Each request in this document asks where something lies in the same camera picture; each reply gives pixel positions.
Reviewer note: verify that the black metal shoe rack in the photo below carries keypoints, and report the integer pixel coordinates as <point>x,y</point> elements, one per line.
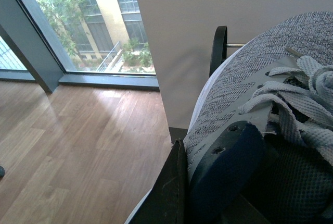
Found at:
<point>219,48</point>

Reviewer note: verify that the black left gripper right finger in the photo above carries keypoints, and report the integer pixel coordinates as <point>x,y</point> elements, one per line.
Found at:
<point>234,208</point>

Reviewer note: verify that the grey knit sneaker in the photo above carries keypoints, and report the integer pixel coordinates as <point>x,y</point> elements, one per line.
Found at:
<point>262,126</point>

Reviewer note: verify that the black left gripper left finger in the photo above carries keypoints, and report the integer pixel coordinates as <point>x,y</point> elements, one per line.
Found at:
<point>165,201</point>

